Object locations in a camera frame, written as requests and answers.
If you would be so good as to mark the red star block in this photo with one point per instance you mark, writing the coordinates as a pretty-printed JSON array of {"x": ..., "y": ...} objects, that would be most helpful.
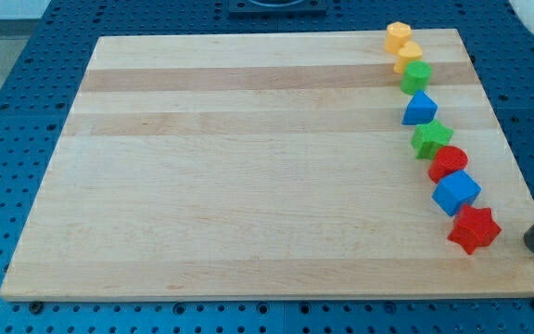
[{"x": 473, "y": 228}]

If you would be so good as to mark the blue cube block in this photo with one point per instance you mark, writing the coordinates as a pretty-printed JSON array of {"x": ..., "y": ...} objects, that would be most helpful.
[{"x": 455, "y": 190}]

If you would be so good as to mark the green star block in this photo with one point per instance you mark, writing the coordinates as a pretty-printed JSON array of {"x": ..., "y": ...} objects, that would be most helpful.
[{"x": 429, "y": 137}]

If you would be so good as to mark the red cylinder block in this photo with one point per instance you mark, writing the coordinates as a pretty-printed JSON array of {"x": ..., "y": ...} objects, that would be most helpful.
[{"x": 449, "y": 159}]

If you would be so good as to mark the blue triangle block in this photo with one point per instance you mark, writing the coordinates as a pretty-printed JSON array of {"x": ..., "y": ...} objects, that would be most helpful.
[{"x": 421, "y": 109}]

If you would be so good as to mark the green cylinder block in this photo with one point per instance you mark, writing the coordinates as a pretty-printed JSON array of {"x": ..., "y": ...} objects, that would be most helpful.
[{"x": 415, "y": 77}]

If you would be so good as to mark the yellow heart block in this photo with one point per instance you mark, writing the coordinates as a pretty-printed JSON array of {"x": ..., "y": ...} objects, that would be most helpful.
[{"x": 409, "y": 52}]

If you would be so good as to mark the yellow hexagon block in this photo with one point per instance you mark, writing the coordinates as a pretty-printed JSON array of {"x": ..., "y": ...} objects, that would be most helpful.
[{"x": 397, "y": 35}]

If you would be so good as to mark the light wooden board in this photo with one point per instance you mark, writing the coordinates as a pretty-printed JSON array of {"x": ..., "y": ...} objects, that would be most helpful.
[{"x": 265, "y": 166}]

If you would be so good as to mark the dark blue mounting base plate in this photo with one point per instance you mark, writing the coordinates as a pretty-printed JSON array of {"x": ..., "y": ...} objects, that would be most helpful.
[{"x": 276, "y": 7}]

